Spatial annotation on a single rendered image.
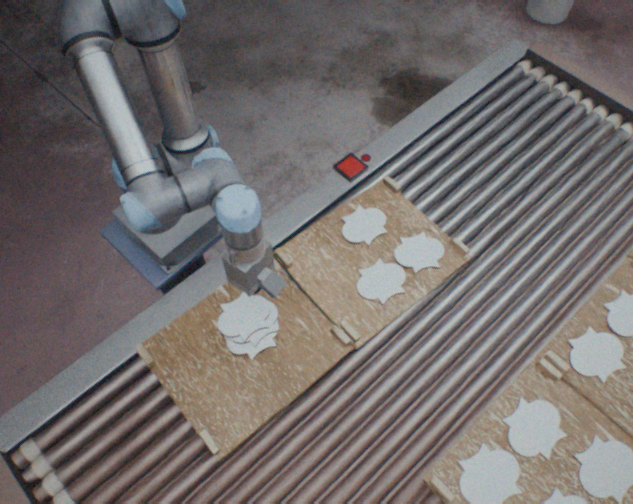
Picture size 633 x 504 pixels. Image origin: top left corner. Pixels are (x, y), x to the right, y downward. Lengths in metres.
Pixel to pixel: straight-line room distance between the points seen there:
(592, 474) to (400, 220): 0.76
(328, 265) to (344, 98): 1.87
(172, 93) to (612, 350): 1.20
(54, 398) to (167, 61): 0.82
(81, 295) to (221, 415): 1.47
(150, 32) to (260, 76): 2.20
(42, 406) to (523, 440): 1.11
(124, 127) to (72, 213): 1.90
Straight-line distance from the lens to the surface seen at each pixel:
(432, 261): 1.49
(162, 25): 1.19
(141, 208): 1.02
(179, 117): 1.33
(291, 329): 1.38
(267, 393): 1.33
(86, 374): 1.46
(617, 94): 2.09
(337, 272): 1.45
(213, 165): 1.04
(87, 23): 1.15
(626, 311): 1.60
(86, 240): 2.82
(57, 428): 1.44
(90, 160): 3.12
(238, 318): 1.35
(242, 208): 0.95
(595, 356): 1.51
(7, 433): 1.50
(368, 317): 1.40
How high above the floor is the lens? 2.20
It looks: 60 degrees down
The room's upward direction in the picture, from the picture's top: straight up
